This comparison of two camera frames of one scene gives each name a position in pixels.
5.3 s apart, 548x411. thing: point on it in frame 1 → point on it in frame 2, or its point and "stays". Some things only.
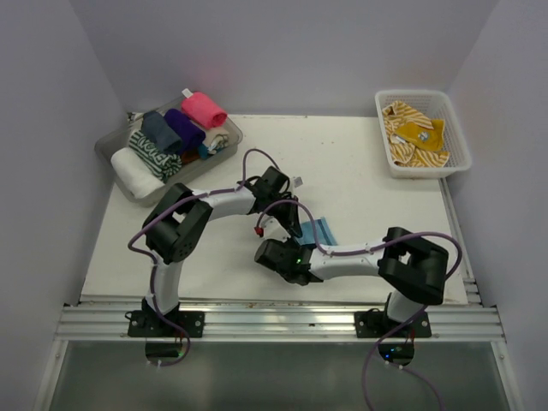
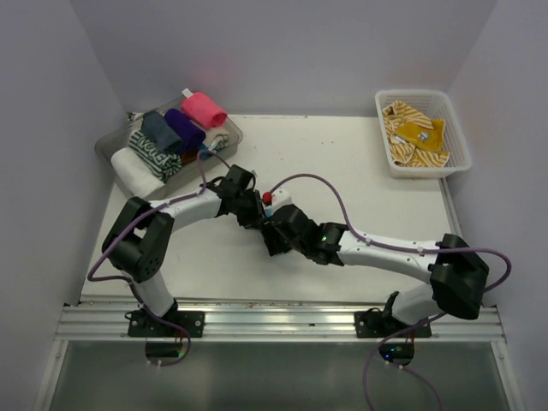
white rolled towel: x=139 y=178 stays
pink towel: x=198 y=108 stays
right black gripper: x=286 y=242 → x=272 y=239
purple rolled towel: x=189 y=134 stays
